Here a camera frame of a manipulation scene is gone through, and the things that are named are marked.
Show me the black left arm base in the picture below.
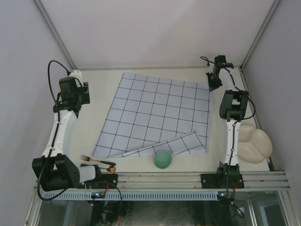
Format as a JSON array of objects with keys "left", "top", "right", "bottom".
[{"left": 77, "top": 174, "right": 118, "bottom": 189}]

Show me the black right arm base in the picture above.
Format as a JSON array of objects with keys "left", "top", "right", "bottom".
[{"left": 200, "top": 174, "right": 245, "bottom": 189}]

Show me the gold spoon green handle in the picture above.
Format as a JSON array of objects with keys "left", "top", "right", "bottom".
[{"left": 99, "top": 166, "right": 116, "bottom": 174}]

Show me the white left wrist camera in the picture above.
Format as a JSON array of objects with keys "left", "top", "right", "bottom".
[{"left": 70, "top": 70, "right": 83, "bottom": 83}]

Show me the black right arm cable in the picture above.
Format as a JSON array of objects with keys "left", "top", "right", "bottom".
[{"left": 199, "top": 56, "right": 256, "bottom": 196}]

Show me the white black-grid tablecloth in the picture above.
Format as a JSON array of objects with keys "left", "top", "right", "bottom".
[{"left": 93, "top": 73, "right": 213, "bottom": 158}]

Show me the gold fork green handle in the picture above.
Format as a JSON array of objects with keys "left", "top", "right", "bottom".
[{"left": 79, "top": 155, "right": 116, "bottom": 166}]

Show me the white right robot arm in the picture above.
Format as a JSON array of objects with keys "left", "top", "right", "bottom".
[{"left": 206, "top": 55, "right": 249, "bottom": 188}]

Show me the blue slotted cable duct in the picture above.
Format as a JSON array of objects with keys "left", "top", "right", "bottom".
[{"left": 55, "top": 190, "right": 218, "bottom": 201}]

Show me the cream divided plate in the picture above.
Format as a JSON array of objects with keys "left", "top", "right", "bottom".
[{"left": 238, "top": 125, "right": 273, "bottom": 164}]

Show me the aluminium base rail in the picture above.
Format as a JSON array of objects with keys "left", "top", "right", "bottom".
[{"left": 34, "top": 171, "right": 291, "bottom": 189}]

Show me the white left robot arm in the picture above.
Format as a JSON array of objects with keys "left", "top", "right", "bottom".
[{"left": 32, "top": 71, "right": 103, "bottom": 192}]

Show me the aluminium enclosure frame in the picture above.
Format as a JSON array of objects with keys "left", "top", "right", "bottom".
[{"left": 38, "top": 0, "right": 273, "bottom": 163}]

